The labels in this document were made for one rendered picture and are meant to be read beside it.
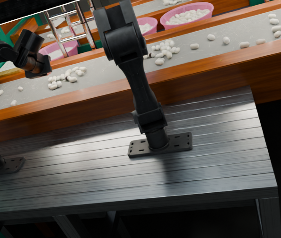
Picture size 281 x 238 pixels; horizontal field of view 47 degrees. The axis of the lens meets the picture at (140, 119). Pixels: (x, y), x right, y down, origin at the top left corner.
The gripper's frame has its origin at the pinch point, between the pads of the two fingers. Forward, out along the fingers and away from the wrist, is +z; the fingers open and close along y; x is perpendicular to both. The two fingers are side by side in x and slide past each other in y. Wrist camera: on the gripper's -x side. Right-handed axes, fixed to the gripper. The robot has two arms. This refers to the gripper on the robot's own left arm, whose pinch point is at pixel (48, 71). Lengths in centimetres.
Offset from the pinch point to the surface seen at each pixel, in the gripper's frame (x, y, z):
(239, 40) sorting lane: 3, -73, 14
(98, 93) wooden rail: 13.4, -18.6, -1.9
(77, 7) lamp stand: -31.9, -9.6, 18.8
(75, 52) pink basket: -20.8, 4.0, 42.4
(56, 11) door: -128, 75, 195
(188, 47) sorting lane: -1, -54, 18
